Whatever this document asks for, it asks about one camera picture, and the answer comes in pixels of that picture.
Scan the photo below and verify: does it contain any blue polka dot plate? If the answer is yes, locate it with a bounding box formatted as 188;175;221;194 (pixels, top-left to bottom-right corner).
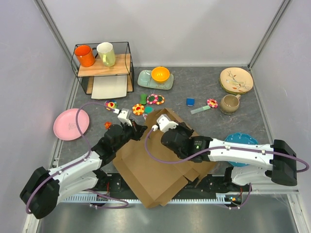
224;133;259;167

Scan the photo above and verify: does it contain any green double flower toy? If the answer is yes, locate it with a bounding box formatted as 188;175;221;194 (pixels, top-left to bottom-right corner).
146;94;165;105

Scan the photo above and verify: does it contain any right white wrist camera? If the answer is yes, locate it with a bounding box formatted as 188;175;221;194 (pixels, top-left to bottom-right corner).
152;114;179;133

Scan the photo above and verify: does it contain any pale green tray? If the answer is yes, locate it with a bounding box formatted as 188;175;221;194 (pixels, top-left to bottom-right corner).
138;70;174;90

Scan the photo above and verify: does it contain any teal square sponge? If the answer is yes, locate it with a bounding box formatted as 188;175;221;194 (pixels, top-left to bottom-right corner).
144;106;154;114

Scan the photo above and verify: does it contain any green plate under floral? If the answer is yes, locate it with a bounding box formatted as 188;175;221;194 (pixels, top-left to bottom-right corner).
220;81;253;95

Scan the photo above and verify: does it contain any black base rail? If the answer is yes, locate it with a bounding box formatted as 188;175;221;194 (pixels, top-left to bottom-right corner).
91;173;248;200

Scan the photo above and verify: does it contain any pale green stick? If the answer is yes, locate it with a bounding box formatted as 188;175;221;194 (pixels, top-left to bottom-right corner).
190;105;210;115

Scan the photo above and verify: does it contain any brown ceramic cup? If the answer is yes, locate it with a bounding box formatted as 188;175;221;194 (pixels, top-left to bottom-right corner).
220;94;241;115

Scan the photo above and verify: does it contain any rainbow flower toy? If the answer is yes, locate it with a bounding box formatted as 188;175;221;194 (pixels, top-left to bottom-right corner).
104;100;118;111

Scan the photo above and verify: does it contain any orange yellow flower toy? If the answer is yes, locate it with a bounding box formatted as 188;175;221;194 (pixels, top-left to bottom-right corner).
132;104;145;116

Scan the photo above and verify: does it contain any orange mug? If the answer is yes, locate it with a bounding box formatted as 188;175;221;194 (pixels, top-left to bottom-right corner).
74;45;95;67

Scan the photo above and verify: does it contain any small orange red toy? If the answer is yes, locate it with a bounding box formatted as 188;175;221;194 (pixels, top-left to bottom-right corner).
104;121;112;129

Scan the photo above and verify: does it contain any green bone toy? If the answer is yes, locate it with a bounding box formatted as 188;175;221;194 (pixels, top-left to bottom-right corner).
139;94;148;105

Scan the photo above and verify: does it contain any black wire wooden shelf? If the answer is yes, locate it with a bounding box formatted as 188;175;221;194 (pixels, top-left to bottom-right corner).
71;41;135;97

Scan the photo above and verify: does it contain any blue small box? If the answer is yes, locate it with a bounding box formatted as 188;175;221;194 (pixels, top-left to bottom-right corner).
186;98;195;107

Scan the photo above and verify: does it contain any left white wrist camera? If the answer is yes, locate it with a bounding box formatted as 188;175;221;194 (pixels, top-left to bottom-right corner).
113;108;132;126

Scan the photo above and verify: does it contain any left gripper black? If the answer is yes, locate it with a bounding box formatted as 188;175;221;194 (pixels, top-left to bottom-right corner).
113;119;147;152

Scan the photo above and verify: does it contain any beige floral plate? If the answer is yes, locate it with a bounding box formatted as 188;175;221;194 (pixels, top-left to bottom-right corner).
219;67;254;85

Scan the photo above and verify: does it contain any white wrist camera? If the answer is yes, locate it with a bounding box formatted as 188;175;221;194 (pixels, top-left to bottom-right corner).
113;108;132;126
152;114;179;133

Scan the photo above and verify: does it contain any pink plate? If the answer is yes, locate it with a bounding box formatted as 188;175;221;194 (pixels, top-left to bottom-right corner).
53;108;90;141

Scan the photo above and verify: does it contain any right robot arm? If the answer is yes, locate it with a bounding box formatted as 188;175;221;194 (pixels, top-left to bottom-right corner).
160;121;297;191

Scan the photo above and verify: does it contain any orange bowl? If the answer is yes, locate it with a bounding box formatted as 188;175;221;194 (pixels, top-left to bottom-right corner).
151;67;170;83

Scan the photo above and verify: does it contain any white square plate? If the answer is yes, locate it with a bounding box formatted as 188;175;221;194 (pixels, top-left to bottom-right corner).
91;75;127;100

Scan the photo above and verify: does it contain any pink flower toy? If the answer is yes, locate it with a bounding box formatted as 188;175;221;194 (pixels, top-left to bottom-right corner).
207;99;218;109

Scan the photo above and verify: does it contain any brown cardboard box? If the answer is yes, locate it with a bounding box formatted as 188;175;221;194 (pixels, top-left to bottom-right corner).
112;108;217;209

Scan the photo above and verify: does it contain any pale green mug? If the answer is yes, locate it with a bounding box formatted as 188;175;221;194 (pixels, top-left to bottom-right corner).
96;42;116;67

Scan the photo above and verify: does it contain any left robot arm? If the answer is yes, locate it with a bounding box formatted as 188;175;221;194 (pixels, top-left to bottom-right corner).
20;122;147;219

